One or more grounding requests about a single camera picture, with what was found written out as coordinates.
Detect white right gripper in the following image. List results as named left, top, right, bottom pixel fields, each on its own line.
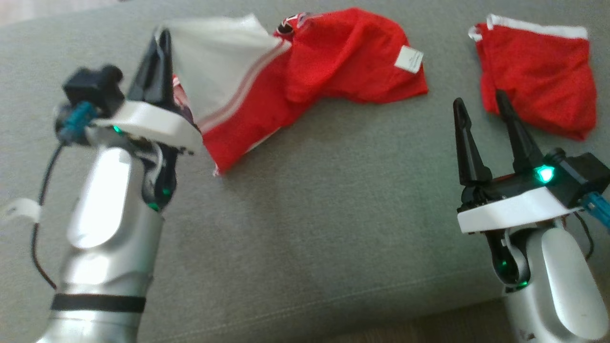
left=453, top=90, right=584, bottom=234

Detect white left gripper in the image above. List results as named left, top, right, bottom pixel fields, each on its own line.
left=91, top=29, right=203, bottom=155

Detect red shorts with white stripe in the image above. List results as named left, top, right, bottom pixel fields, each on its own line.
left=468, top=14, right=598, bottom=141

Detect white cable label tag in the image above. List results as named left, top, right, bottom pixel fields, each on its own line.
left=0, top=197, right=41, bottom=224

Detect blue right camera cable connector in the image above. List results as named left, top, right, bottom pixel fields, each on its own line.
left=579, top=192, right=610, bottom=229

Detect red Bulls 23 jersey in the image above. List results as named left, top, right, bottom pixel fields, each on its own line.
left=155, top=7, right=428, bottom=176

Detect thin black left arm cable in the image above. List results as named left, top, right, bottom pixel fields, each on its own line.
left=30, top=142, right=65, bottom=292

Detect large grey sofa chaise cushion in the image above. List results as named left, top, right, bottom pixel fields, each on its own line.
left=0, top=0, right=610, bottom=343

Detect blue camera cable connector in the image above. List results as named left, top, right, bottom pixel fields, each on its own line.
left=56, top=101, right=99, bottom=146
left=579, top=192, right=610, bottom=229

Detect blue left camera cable connector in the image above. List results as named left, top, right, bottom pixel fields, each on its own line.
left=56, top=101, right=99, bottom=146

